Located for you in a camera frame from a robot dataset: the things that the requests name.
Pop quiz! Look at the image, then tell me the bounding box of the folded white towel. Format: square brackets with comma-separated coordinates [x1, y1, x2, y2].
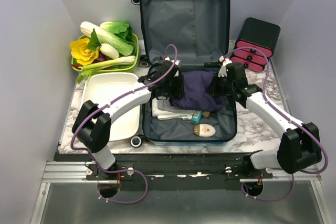
[152, 98, 196, 120]

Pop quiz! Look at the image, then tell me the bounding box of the purple garment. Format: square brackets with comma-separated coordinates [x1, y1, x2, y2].
[170, 71, 225, 112]

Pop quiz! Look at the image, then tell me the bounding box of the aluminium frame rail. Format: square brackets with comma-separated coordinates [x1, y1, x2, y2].
[30, 162, 334, 223]

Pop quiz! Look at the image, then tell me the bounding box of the grey knit garment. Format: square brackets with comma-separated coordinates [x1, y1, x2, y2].
[162, 103, 196, 114]

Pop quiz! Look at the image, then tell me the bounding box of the small silver capped tube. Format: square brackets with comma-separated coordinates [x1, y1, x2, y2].
[182, 115, 192, 120]

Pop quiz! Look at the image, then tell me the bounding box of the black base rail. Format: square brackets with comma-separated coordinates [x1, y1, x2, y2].
[54, 153, 272, 191]

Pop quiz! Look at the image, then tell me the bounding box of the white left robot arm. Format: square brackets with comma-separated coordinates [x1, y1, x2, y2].
[71, 60, 180, 179]

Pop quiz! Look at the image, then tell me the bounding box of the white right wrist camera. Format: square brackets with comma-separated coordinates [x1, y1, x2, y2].
[218, 56, 232, 77]

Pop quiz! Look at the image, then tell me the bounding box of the black bag with pink trim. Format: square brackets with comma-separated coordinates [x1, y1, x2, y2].
[230, 17, 281, 72]

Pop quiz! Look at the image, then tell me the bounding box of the purple onion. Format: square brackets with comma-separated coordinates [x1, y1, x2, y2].
[92, 52, 107, 63]

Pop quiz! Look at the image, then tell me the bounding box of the white radish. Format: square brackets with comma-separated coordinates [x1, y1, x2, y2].
[100, 43, 120, 59]

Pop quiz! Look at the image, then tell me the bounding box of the teal tube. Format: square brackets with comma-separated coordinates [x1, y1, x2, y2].
[191, 110, 203, 124]

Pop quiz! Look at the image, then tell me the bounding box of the brown foundation tube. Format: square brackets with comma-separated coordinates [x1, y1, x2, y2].
[203, 111, 210, 118]

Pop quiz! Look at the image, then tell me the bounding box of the green vegetable basket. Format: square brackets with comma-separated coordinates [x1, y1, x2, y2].
[71, 34, 140, 73]

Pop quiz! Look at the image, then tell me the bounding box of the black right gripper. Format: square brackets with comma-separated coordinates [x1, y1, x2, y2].
[206, 72, 235, 97]

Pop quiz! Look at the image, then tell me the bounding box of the green white leek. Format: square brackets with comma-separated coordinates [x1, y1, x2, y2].
[77, 56, 137, 83]

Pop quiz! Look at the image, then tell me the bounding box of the yellow flower cabbage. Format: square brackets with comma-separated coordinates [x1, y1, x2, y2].
[70, 38, 99, 66]

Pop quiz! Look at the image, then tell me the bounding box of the white napa cabbage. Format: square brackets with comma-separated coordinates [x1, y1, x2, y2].
[80, 22, 135, 56]

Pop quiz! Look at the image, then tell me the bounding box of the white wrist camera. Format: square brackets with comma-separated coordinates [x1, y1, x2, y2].
[164, 57, 181, 68]
[218, 56, 232, 77]

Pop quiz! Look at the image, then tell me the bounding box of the white rectangular tray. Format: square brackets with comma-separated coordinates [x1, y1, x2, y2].
[80, 72, 140, 142]

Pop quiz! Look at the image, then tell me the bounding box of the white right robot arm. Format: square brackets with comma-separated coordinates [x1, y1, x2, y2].
[208, 61, 322, 178]

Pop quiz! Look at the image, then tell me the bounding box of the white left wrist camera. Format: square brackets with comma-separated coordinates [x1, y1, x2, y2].
[164, 57, 181, 68]

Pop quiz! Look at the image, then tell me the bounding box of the green leafy lettuce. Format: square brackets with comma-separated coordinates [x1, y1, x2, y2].
[99, 21, 132, 41]

